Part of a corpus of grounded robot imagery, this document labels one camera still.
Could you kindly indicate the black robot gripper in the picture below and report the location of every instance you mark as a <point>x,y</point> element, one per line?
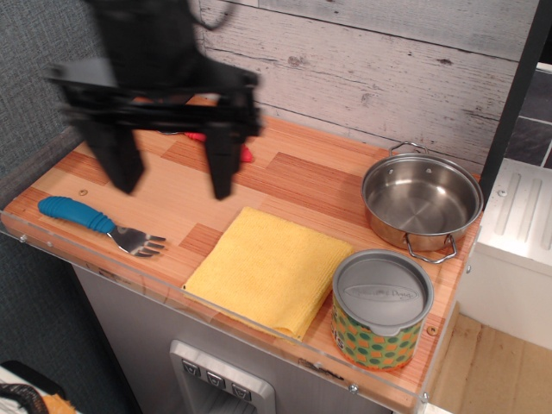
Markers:
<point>215,99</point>

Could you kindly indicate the stainless steel pot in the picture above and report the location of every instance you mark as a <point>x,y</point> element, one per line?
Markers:
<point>420,202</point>

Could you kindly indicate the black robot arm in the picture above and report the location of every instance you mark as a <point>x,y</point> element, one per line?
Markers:
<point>153,77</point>

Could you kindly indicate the yellow folded cloth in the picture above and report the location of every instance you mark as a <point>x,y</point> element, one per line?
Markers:
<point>269,272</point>

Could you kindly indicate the clear acrylic edge guard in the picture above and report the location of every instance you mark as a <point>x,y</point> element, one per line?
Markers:
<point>153,326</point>

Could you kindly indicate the grey dispenser panel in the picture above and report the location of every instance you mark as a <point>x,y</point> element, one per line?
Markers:
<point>220,379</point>

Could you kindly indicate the patterned can with grey lid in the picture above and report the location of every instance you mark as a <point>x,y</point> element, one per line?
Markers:
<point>380,300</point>

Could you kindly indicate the orange cloth piece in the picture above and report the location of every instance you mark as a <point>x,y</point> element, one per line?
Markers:
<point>55,404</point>

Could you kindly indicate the white plastic appliance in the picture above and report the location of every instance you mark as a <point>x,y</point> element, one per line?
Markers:
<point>506,283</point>

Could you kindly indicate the red handled spoon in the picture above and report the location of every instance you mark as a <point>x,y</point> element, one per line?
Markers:
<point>246,155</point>

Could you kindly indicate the blue handled fork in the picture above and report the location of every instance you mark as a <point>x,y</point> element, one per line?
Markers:
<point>130,241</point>

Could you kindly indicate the dark grey right post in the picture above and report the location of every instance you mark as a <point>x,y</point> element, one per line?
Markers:
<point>530,56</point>

